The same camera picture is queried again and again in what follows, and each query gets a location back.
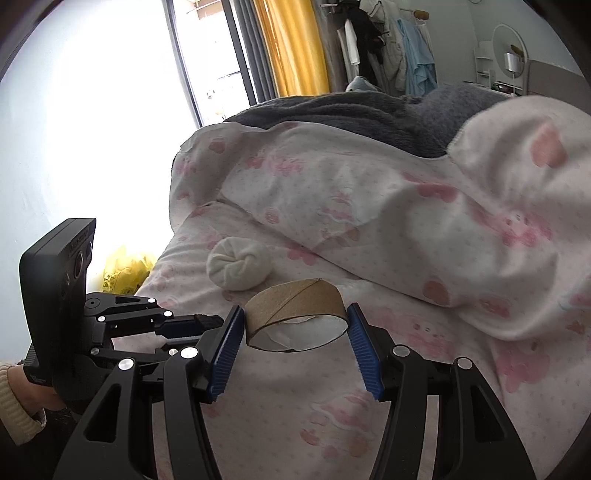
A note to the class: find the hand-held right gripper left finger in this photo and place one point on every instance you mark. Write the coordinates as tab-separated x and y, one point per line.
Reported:
226	355

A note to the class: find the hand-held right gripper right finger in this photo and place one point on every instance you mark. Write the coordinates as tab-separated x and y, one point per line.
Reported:
364	355

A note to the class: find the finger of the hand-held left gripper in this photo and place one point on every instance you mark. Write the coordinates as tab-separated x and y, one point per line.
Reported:
182	328
152	353

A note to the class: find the yellow plastic bag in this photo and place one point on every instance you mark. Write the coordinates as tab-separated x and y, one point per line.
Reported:
129	272

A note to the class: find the cardboard tube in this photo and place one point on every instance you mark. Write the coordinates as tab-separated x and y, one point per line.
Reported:
295	300

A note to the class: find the person's left forearm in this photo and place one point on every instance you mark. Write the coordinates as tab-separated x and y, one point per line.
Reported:
16	415

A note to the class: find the person's left hand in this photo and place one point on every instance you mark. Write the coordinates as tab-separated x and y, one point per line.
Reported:
27	385

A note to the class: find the rolled white sock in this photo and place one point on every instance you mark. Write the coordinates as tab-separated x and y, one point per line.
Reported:
238	264

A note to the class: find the pink printed blanket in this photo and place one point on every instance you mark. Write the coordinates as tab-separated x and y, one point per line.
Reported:
369	207

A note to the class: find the grey fleece blanket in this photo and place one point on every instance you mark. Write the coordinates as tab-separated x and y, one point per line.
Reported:
346	115

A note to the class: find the light blue plush toy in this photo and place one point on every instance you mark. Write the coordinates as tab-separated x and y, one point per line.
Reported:
361	84

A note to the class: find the grey curtain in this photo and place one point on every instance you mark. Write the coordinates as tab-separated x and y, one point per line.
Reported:
254	60
333	46

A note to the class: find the beige hanging jacket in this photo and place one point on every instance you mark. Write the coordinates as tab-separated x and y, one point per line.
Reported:
390	60

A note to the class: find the light blue hanging shirt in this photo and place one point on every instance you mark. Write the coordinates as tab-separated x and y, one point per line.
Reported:
418	60

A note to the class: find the yellow curtain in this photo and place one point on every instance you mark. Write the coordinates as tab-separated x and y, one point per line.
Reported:
295	46

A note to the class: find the white hanging garment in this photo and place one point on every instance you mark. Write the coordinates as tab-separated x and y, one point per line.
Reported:
352	44

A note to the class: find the black hanging garment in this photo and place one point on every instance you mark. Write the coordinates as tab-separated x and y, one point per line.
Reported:
367	41

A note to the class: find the white shelf rack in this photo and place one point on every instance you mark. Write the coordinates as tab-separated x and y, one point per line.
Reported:
482	62

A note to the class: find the round white mirror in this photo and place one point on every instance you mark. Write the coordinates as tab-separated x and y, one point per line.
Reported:
510	55

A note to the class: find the dark window frame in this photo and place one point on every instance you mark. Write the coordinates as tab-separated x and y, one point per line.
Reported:
184	60

